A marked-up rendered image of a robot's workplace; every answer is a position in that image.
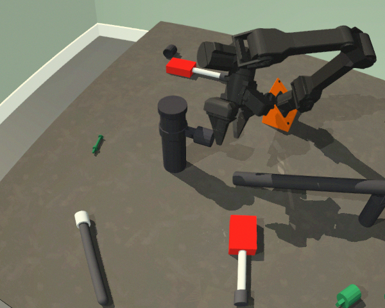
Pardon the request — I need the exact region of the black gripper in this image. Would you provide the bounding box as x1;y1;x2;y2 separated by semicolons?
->
203;71;256;145

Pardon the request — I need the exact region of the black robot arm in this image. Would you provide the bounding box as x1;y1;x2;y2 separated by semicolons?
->
197;25;377;117

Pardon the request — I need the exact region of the green bolt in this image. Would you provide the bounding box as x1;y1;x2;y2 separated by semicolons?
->
92;135;103;153

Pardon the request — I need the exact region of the green cylinder with small square peg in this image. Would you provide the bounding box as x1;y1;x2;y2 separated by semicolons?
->
335;284;361;308

